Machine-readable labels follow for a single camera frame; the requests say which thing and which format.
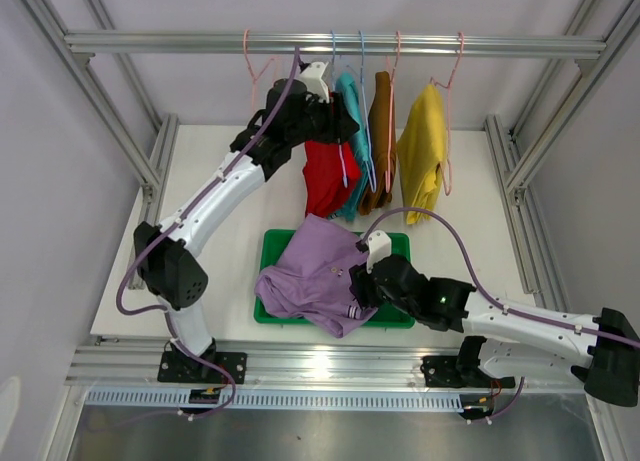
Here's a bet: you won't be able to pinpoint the aluminium right frame posts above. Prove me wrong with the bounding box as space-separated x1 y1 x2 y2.
484 0 639 323

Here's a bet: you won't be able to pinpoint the red trousers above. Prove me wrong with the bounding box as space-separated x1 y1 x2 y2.
302 141 360 218

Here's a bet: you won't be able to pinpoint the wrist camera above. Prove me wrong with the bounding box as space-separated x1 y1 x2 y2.
298 61 330 103
356 230 392 274

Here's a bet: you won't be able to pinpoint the brown trousers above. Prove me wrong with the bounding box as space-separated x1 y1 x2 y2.
358 71 396 216

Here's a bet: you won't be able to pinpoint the aluminium hanging rail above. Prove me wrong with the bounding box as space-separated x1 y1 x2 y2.
63 30 607 60

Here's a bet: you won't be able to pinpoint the pink hanger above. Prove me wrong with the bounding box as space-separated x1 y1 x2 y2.
385 31 402 194
430 31 465 196
242 29 281 110

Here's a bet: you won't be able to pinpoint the blue hanger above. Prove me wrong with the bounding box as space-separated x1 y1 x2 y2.
329 29 349 188
358 30 377 193

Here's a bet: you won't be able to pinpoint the white slotted cable duct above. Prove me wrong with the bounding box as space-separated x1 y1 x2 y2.
85 388 463 413

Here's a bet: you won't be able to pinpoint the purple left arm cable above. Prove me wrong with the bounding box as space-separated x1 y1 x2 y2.
115 45 304 425

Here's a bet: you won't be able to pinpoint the aluminium front frame rail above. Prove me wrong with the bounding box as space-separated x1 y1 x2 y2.
69 338 611 395

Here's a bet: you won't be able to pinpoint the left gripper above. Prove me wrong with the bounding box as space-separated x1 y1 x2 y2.
287 90 359 148

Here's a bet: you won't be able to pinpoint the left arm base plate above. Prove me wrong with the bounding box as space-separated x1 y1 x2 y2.
157 349 248 384

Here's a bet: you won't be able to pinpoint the teal trousers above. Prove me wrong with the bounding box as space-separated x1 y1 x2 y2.
334 72 371 222

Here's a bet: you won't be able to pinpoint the purple trousers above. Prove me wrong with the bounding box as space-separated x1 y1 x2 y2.
255 215 377 339

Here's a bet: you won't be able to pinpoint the yellow trousers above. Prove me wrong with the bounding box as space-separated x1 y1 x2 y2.
397 84 447 211

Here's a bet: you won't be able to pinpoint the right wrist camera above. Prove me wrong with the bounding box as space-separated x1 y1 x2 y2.
356 230 392 274

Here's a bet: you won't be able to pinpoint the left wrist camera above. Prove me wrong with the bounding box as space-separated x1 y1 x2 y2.
298 61 330 103

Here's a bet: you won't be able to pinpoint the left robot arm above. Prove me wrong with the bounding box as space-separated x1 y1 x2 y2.
133 79 359 382

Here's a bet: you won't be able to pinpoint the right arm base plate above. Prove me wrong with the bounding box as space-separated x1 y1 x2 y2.
420 355 516 389

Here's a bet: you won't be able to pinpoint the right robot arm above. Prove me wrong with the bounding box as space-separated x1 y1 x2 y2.
349 254 639 407

